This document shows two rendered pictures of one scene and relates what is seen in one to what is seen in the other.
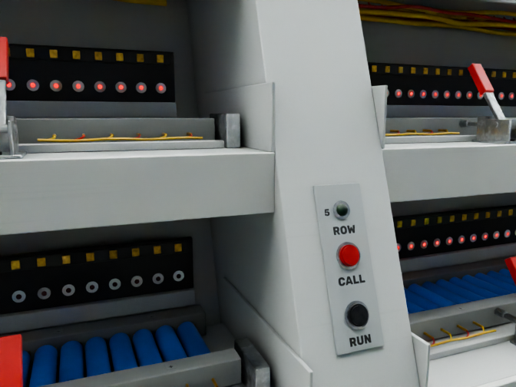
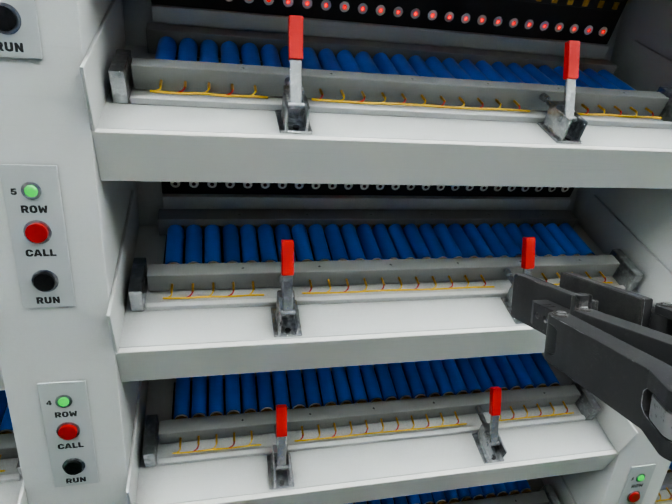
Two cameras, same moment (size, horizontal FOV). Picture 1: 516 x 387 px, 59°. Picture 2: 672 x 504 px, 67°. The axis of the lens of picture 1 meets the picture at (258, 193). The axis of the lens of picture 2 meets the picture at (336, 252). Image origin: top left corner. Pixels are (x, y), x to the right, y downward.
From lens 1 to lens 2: 0.42 m
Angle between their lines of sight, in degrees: 30
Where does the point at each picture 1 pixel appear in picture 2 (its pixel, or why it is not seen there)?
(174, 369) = (583, 262)
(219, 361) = (608, 262)
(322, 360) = not seen: outside the picture
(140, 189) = (635, 169)
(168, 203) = (644, 178)
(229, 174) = not seen: outside the picture
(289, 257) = not seen: outside the picture
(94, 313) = (507, 205)
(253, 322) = (628, 241)
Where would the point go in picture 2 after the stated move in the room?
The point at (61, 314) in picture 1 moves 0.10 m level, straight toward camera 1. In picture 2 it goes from (489, 202) to (534, 226)
